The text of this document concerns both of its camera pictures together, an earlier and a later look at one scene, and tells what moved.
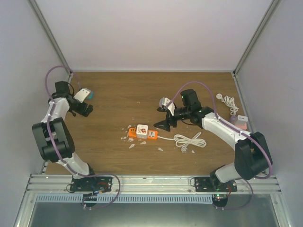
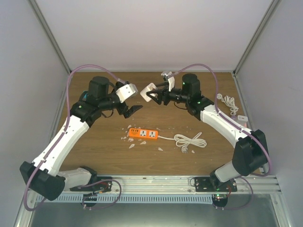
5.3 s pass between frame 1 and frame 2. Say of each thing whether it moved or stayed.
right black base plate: stayed
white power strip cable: stayed
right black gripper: moved
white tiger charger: moved
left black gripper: moved
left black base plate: stayed
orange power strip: stayed
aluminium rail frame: stayed
